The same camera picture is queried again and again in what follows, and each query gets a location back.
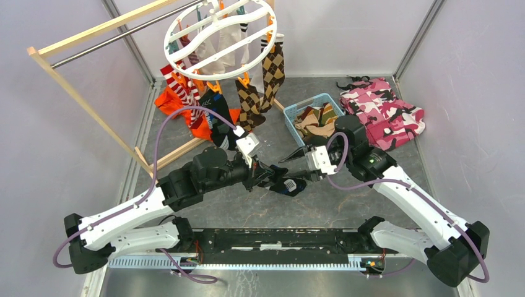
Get orange cloth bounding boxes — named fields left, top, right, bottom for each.
left=154, top=87, right=240, bottom=150

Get wooden drying rack frame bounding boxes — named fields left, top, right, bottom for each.
left=26, top=0, right=286, bottom=177

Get metal hanging rod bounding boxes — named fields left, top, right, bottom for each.
left=51, top=1, right=202, bottom=69

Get black grey sock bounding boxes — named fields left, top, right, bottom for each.
left=259, top=165, right=307, bottom=197
left=199, top=90, right=237, bottom=151

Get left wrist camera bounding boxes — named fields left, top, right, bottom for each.
left=233, top=126, right=260, bottom=168

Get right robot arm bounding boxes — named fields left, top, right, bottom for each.
left=282, top=115, right=490, bottom=287

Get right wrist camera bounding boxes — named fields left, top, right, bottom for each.
left=306, top=146, right=337, bottom=175

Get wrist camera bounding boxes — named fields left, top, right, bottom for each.
left=233, top=126, right=260, bottom=168
left=306, top=146, right=337, bottom=175

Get white round clip hanger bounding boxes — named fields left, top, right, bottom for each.
left=163, top=1, right=277, bottom=81

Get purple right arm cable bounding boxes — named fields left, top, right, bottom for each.
left=326, top=132, right=491, bottom=285

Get light blue laundry basket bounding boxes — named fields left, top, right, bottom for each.
left=284, top=93, right=345, bottom=146

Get hanging white sock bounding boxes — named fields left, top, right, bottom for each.
left=196, top=36, right=225, bottom=75
left=217, top=23, right=248, bottom=67

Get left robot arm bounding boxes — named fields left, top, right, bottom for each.
left=64, top=147, right=280, bottom=275

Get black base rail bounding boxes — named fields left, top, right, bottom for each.
left=110, top=227, right=401, bottom=275

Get pink camouflage trousers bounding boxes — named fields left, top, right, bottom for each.
left=336, top=76, right=426, bottom=152

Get brown argyle sock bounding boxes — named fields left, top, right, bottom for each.
left=235, top=78, right=266, bottom=131
left=260, top=33, right=285, bottom=113

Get red white striped sock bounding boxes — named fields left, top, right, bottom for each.
left=154, top=64, right=203, bottom=129

